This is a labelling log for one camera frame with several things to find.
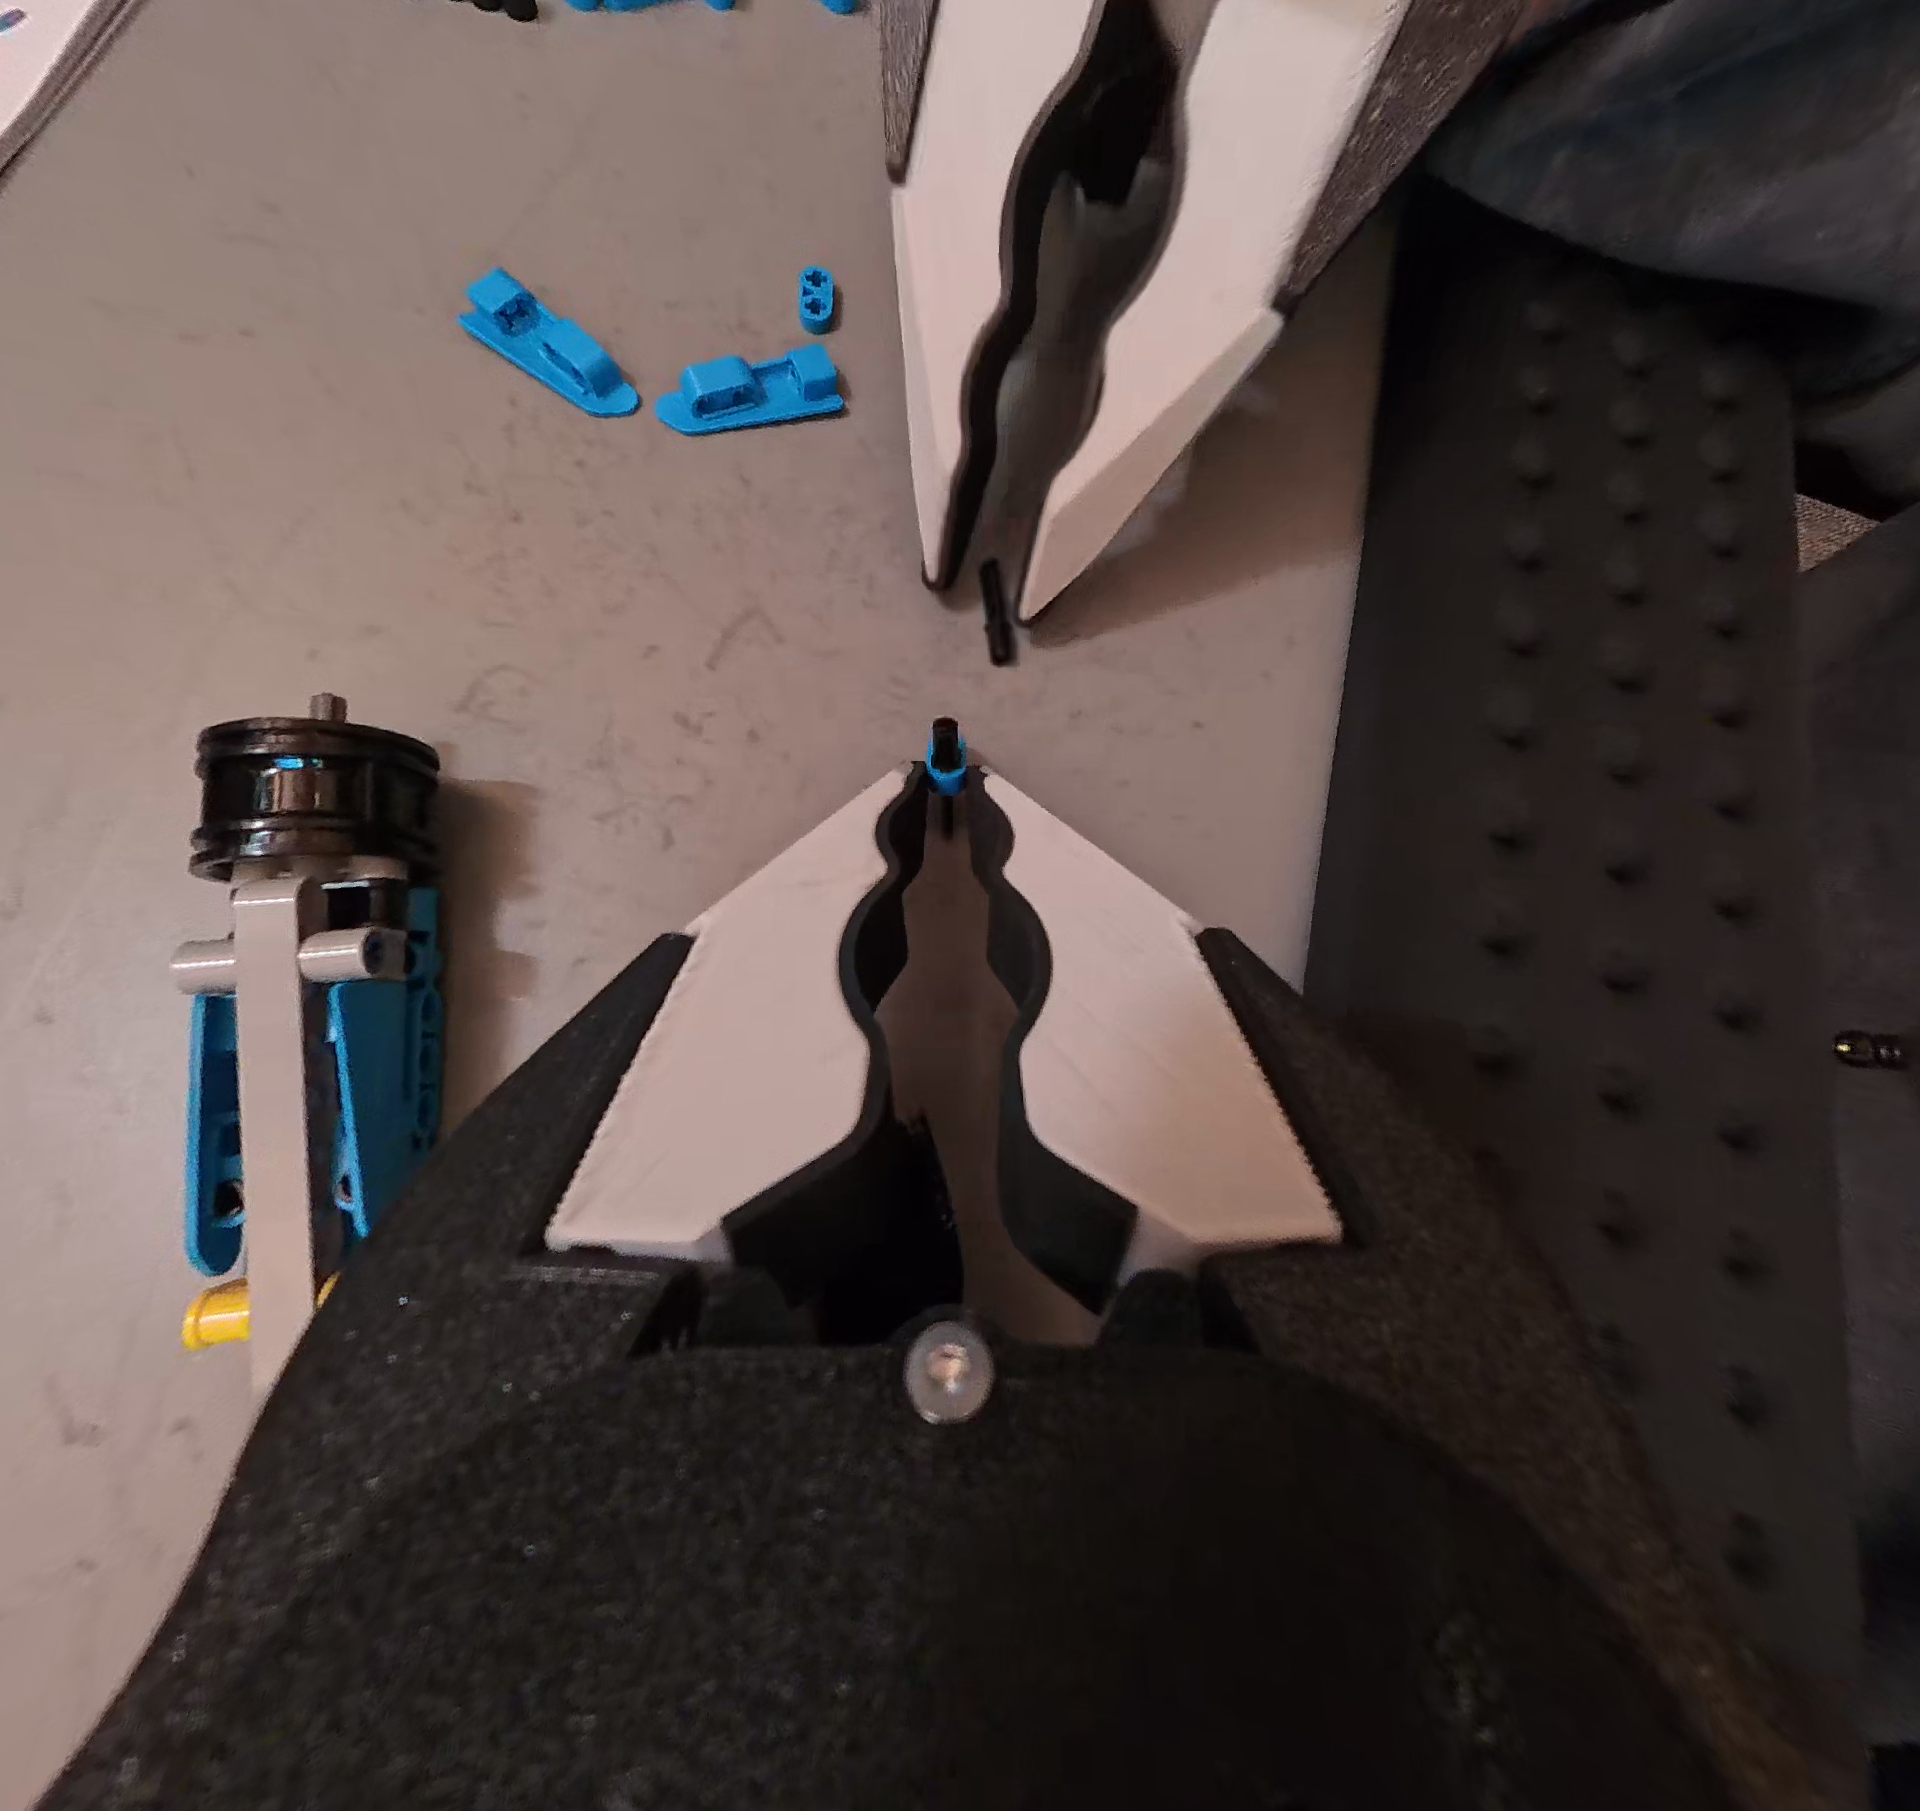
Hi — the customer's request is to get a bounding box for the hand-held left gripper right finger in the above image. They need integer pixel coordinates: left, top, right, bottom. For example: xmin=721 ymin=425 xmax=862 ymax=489
xmin=972 ymin=767 xmax=1341 ymax=1319

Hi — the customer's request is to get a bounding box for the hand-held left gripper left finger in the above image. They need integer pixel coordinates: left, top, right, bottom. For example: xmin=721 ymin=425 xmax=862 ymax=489
xmin=547 ymin=765 xmax=961 ymax=1310

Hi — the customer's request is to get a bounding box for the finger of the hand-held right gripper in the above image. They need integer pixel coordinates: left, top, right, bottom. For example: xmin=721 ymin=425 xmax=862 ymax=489
xmin=1016 ymin=0 xmax=1430 ymax=627
xmin=889 ymin=0 xmax=1179 ymax=599

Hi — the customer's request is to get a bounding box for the blue angled panel piece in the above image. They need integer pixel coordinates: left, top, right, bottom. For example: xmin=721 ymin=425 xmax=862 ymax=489
xmin=457 ymin=266 xmax=641 ymax=423
xmin=654 ymin=342 xmax=849 ymax=437

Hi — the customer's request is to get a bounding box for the black wheel blue beam assembly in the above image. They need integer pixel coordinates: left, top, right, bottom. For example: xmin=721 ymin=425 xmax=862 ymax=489
xmin=169 ymin=694 xmax=447 ymax=1355

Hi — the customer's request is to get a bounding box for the person's right forearm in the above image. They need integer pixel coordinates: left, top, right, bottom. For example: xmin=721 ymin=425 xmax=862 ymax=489
xmin=1424 ymin=0 xmax=1920 ymax=404

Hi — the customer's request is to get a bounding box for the grey desk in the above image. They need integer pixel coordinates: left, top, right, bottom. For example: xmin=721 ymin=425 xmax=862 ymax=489
xmin=0 ymin=0 xmax=1401 ymax=1811

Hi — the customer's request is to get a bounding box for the person's dark grey jacket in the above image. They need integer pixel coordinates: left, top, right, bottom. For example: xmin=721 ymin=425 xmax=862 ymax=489
xmin=1793 ymin=490 xmax=1920 ymax=1811

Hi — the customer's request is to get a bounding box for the open instruction booklet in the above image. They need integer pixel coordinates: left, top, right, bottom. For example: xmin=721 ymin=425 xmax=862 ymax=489
xmin=0 ymin=0 xmax=169 ymax=176

